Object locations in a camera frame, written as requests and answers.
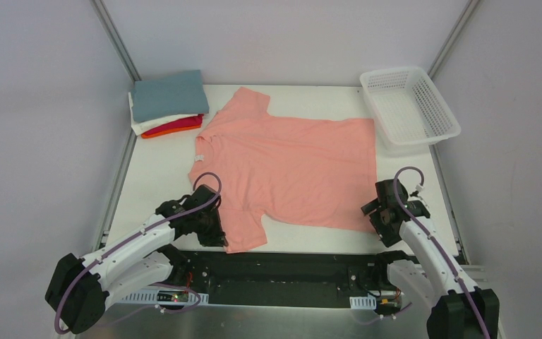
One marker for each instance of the folded orange t-shirt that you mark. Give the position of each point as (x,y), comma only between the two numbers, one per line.
(147,135)

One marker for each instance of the aluminium corner post left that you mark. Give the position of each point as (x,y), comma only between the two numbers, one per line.
(115,38)

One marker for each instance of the folded blue-grey t-shirt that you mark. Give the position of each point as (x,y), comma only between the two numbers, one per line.
(179,93)

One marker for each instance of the right white slotted duct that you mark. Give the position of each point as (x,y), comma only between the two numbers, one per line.
(367,302)

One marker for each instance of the white slotted duct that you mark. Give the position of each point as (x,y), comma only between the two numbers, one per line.
(367,302)
(167,297)

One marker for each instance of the aluminium corner post right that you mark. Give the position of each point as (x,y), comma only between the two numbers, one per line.
(456,32)

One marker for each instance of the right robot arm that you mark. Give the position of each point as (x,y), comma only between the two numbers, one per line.
(454,305)

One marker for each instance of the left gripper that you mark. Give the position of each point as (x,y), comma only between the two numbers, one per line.
(213,229)

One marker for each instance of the salmon pink t-shirt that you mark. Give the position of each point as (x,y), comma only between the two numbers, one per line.
(310,172)

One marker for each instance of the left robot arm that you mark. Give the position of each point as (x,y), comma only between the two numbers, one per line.
(83,288)

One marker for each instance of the white plastic basket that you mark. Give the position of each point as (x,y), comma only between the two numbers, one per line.
(408,108)

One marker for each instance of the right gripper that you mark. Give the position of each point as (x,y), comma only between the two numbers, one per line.
(384,229)

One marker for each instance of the left white slotted duct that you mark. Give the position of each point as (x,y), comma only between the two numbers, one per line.
(167,297)

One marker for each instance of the folded magenta t-shirt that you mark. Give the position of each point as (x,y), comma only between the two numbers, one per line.
(198,120)

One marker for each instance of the aluminium corner post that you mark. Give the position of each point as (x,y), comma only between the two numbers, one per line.
(456,32)
(115,38)

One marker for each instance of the folded white t-shirt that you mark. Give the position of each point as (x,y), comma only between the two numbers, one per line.
(142,127)

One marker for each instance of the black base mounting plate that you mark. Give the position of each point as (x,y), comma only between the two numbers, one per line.
(280,280)

